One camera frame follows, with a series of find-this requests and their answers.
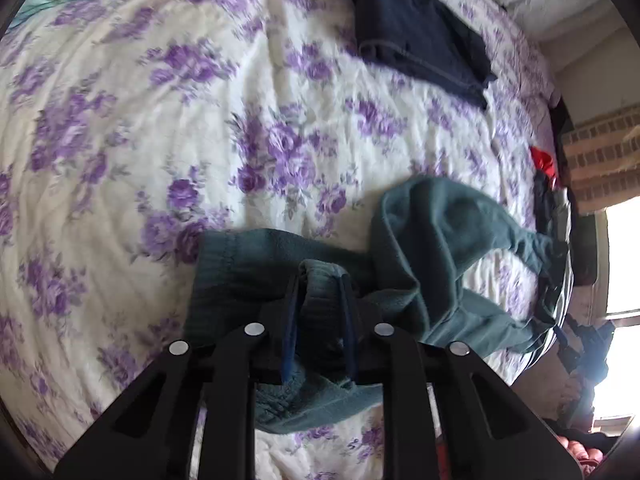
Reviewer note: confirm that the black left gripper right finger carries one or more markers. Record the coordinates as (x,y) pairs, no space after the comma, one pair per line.
(445,406)

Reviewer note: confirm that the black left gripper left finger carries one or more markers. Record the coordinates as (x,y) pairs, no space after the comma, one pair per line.
(148,432)

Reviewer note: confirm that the dark green fleece pants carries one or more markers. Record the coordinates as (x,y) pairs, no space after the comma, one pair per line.
(424,235)

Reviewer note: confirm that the dark striped clothes pile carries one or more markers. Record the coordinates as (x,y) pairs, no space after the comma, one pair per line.
(553,215)

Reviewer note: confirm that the red cloth at bedside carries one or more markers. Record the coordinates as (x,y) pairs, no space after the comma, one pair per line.
(543,162)

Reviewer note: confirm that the brick pattern curtain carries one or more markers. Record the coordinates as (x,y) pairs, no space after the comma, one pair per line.
(602,160)

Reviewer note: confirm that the purple floral bedsheet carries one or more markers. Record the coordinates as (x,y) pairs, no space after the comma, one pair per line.
(128,127)

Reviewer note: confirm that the folded navy blue pants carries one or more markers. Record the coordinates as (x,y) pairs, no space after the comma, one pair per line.
(424,40)

